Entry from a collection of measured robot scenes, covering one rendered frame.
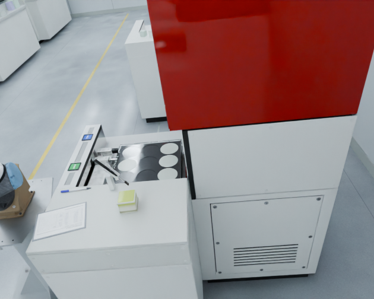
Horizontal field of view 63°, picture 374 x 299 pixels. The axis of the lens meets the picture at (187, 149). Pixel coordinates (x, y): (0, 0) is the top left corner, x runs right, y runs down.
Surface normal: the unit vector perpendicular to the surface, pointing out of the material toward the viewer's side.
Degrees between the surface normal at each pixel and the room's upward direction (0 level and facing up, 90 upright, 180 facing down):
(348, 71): 90
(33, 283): 90
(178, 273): 90
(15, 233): 0
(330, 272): 0
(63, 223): 0
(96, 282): 90
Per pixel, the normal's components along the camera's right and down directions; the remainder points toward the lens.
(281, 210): 0.00, 0.61
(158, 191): -0.11, -0.79
